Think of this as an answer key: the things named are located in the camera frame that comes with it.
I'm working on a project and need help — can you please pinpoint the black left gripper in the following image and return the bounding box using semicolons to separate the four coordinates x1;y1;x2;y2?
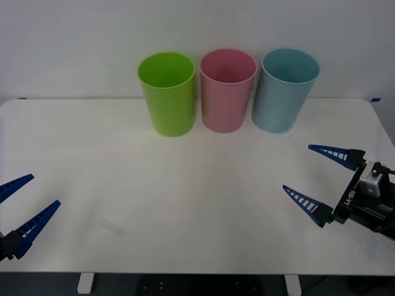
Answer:
0;174;62;263

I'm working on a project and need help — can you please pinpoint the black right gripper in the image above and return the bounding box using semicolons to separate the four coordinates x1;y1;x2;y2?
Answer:
282;144;395;229

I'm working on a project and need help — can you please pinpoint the pink plastic bin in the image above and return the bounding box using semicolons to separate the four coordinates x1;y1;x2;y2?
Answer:
199;48;258;134

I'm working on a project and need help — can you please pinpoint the white table leg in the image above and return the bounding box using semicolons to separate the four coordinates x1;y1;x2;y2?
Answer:
283;274;302;296
77;273;94;294

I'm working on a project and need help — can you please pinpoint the green plastic bin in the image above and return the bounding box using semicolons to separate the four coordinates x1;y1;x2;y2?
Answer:
136;51;196;137

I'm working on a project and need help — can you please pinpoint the pale blue plastic bin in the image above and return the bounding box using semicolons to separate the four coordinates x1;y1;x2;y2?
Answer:
251;47;320;136

